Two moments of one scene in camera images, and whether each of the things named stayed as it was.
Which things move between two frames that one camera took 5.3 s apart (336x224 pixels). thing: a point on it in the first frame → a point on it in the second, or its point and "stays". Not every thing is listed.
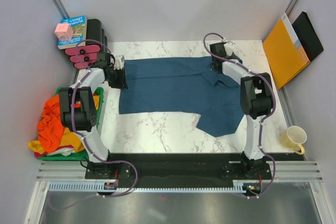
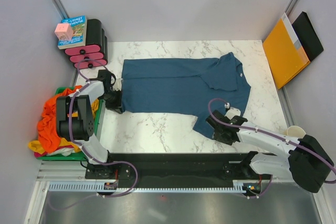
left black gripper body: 116,80 → 113,99
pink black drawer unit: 84,57 stays
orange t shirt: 50,126 stays
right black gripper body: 211,67 → 220,138
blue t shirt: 185,85 stays
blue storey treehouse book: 79,25 stays
